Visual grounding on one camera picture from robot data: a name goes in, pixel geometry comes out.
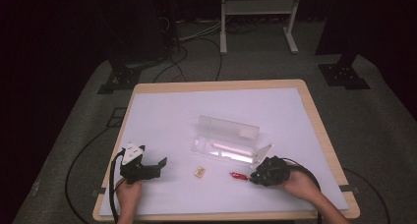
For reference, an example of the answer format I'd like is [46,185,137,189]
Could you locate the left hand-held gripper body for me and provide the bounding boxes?
[119,141,163,186]

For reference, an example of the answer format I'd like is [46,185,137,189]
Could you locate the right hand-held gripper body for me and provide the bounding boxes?
[250,142,292,188]

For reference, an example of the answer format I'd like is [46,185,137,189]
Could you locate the red pen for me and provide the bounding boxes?
[228,171,252,182]

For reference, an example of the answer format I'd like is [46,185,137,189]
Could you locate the white pen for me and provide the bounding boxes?
[211,142,256,157]

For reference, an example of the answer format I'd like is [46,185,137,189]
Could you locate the clear plastic pencil case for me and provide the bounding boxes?
[190,114,264,168]

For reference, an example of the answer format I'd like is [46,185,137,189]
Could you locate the person's right hand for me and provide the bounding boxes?
[274,169,322,202]

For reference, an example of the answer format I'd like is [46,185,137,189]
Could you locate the person's left hand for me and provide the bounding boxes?
[114,179,144,216]

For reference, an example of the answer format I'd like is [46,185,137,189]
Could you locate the small tan eraser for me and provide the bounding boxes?
[194,165,208,179]

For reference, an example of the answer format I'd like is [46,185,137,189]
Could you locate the white paper sheet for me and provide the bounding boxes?
[98,86,350,217]

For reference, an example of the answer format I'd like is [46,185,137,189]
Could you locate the black stand base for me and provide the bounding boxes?
[317,52,372,91]
[96,58,162,95]

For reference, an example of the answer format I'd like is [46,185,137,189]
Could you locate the white metal stand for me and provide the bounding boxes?
[219,0,304,56]

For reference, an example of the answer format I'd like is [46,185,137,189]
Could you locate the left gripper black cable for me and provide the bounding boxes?
[108,148,128,224]

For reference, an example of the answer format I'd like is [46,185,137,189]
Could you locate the black floor cable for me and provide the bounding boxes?
[341,166,391,224]
[64,127,116,224]

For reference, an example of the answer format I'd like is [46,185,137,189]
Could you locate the black background cables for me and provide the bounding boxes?
[151,36,224,84]

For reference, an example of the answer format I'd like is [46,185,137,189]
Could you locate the white background cables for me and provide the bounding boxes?
[175,18,224,43]

